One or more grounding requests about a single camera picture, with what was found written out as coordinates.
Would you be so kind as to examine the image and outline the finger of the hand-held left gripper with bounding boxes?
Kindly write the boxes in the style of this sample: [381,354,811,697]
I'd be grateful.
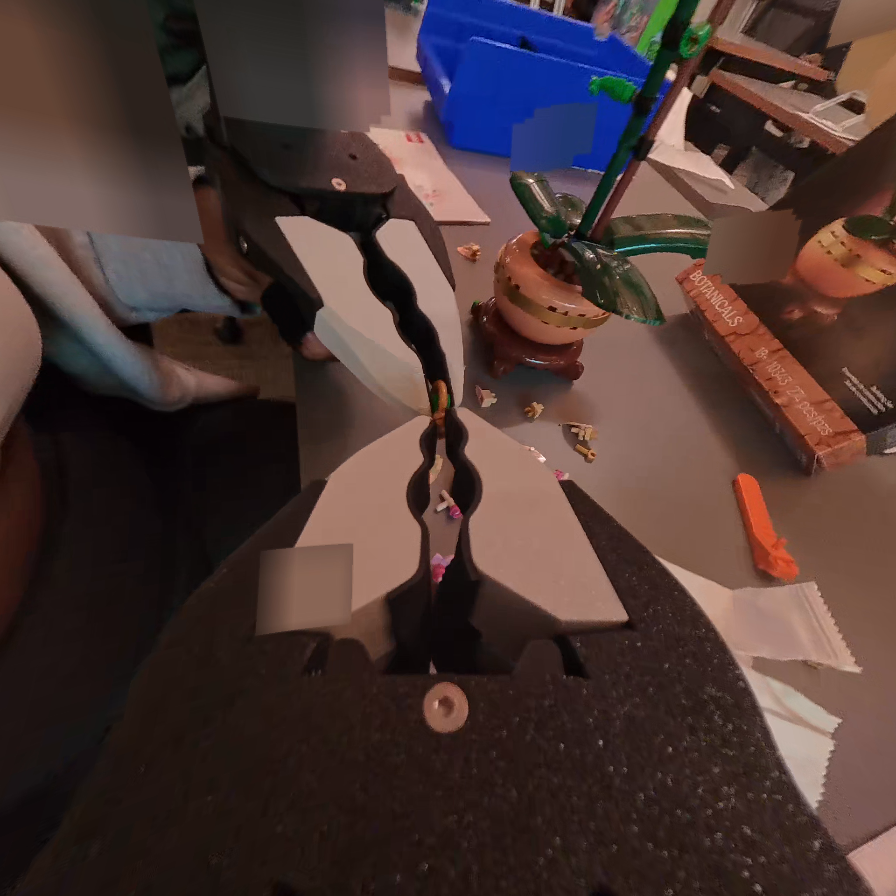
[274,217,440,415]
[373,217,468,408]

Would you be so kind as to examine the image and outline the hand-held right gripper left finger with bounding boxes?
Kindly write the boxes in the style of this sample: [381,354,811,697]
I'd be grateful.
[255,416,438,676]

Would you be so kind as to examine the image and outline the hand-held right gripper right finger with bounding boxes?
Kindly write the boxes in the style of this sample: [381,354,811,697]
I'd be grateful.
[435,409,629,673]

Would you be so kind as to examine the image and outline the grey desk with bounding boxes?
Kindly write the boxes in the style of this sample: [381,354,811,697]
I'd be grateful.
[294,77,896,896]

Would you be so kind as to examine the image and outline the person's left hand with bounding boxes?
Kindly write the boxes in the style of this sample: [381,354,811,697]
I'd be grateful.
[196,185,340,363]

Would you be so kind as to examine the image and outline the white instruction booklet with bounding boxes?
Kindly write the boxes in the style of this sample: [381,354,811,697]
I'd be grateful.
[367,128,492,225]

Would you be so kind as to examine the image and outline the toy brick potted plant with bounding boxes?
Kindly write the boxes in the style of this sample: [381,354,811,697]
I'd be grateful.
[470,0,715,383]

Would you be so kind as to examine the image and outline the scattered small toy bricks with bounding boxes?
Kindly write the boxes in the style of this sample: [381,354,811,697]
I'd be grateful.
[427,241,603,585]

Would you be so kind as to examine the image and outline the blue plastic storage bin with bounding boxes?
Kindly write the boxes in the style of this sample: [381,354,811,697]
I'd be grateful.
[416,0,674,173]

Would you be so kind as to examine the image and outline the orange brick separator tool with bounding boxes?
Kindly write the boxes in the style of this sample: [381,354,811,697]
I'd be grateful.
[733,473,800,582]

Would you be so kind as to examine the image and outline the white plastic bag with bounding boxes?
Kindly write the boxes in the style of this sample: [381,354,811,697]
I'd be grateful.
[742,671,844,807]
[728,581,863,675]

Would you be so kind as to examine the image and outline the white zip bags pile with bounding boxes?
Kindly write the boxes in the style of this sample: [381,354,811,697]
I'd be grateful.
[644,90,767,214]

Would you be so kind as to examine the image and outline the dark product box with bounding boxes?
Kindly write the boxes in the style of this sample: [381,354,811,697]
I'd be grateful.
[675,133,896,477]

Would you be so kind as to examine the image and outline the wooden office table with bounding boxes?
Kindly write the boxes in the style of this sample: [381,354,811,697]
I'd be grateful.
[706,69,865,156]
[708,34,835,84]

